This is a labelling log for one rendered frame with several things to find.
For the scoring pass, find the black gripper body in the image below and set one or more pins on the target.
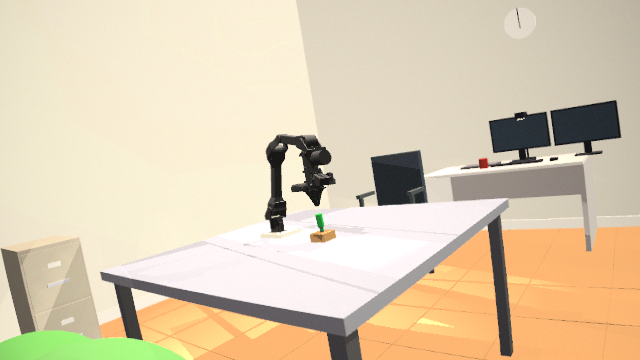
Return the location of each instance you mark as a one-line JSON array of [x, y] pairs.
[[306, 185]]

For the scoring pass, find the green translucent cylinder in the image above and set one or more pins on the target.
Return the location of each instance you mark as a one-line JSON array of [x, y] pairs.
[[319, 219]]

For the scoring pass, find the orange square block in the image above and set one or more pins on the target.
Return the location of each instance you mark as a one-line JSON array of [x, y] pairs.
[[322, 237]]

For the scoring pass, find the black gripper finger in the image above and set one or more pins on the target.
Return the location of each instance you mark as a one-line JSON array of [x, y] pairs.
[[312, 195], [319, 193]]

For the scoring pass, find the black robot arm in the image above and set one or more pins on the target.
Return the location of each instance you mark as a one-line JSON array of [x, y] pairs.
[[313, 154]]

